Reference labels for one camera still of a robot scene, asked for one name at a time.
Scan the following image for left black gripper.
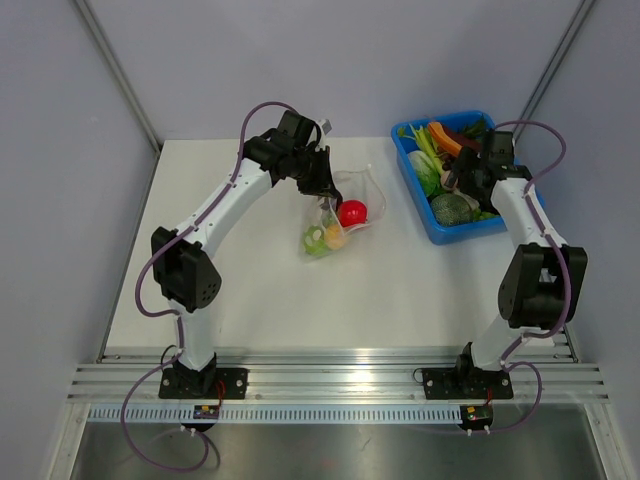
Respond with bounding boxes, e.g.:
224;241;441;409
290;145;337;198

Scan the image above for red apple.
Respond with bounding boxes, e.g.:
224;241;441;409
337;200;368;228

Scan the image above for clear dotted zip bag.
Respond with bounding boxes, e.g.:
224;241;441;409
300;164;387;259

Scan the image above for yellow lemon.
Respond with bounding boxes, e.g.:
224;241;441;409
324;224;348;250

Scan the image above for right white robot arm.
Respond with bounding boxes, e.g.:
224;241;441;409
443;129;588;399

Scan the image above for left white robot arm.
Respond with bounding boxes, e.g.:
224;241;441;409
151;110;342;400

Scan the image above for green lettuce leaf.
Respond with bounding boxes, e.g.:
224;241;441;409
398;125;446;198

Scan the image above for netted green melon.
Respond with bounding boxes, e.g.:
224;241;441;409
431;193;473;227

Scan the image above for orange papaya slice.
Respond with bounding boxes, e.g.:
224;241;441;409
427;121;463;157

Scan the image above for green leafy herbs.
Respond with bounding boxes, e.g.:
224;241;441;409
459;116;491;141

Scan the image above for blue plastic bin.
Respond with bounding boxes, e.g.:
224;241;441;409
390;110;546;247

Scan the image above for right small circuit board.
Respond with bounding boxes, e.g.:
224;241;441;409
461;405;493;429

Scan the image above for small circuit board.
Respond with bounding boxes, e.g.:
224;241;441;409
461;405;493;429
193;405;220;420

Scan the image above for left small circuit board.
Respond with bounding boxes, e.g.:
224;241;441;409
193;405;220;420

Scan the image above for left aluminium frame post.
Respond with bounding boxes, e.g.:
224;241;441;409
69;0;162;158

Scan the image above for aluminium frame post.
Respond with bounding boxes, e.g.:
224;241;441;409
69;0;162;158
494;1;598;122

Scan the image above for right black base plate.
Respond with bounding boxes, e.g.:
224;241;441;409
414;368;514;401

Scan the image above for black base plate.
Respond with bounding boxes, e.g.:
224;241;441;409
158;368;248;400
414;368;514;401

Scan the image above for right aluminium frame post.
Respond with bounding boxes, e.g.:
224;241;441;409
494;1;598;122

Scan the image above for aluminium mounting rail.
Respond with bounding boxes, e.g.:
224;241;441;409
67;334;610;404

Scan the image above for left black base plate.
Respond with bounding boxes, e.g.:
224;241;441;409
158;368;248;400

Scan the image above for white slotted cable duct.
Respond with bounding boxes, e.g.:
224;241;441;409
88;404;462;425

